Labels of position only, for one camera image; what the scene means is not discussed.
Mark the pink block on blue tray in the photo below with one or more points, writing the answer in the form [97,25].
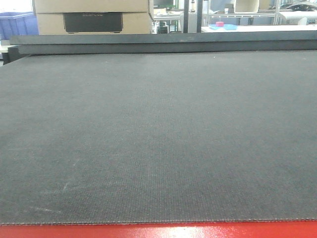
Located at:
[219,24]

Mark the light blue flat tray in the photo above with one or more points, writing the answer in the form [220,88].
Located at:
[227,27]

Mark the white open box on shelf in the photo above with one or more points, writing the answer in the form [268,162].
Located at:
[246,6]

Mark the cardboard box with black window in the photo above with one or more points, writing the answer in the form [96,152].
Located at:
[85,17]

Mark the blue plastic crate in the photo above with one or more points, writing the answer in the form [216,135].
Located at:
[17,23]

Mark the black conveyor side rail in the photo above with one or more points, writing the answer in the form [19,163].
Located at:
[163,43]

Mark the red conveyor front frame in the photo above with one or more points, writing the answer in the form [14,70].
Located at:
[284,229]

